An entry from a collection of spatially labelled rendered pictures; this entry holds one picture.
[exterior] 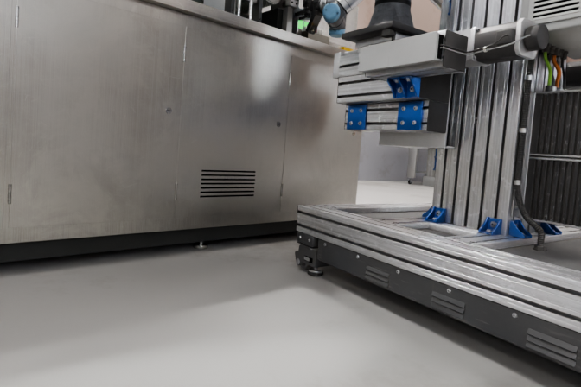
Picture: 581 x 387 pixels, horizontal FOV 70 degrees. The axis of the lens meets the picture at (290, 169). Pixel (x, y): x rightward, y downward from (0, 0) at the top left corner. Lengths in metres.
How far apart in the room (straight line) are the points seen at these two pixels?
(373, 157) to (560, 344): 5.91
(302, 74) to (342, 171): 0.53
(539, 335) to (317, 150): 1.25
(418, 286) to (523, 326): 0.25
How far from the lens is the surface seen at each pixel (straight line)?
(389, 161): 6.99
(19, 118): 1.37
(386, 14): 1.42
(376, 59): 1.21
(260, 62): 1.72
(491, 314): 1.01
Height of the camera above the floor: 0.43
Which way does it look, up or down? 3 degrees down
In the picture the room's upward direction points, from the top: 4 degrees clockwise
